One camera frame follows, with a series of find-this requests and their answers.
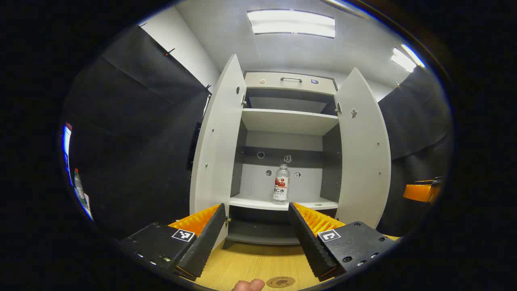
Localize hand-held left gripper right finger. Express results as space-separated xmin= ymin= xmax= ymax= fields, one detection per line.
xmin=288 ymin=201 xmax=400 ymax=282

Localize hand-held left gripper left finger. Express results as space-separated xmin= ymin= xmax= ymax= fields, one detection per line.
xmin=119 ymin=203 xmax=227 ymax=281

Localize round cork coaster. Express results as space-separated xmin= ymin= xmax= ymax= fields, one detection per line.
xmin=266 ymin=276 xmax=296 ymax=289

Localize white cabinet door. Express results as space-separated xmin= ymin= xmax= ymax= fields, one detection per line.
xmin=189 ymin=55 xmax=247 ymax=240
xmin=334 ymin=68 xmax=392 ymax=229

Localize clear bottle with red label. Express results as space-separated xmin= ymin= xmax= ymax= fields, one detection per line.
xmin=272 ymin=164 xmax=290 ymax=205

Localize white and grey cabinet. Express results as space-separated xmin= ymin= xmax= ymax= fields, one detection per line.
xmin=229 ymin=72 xmax=343 ymax=245

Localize white cabinet drawer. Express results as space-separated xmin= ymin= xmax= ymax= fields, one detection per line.
xmin=244 ymin=72 xmax=338 ymax=96

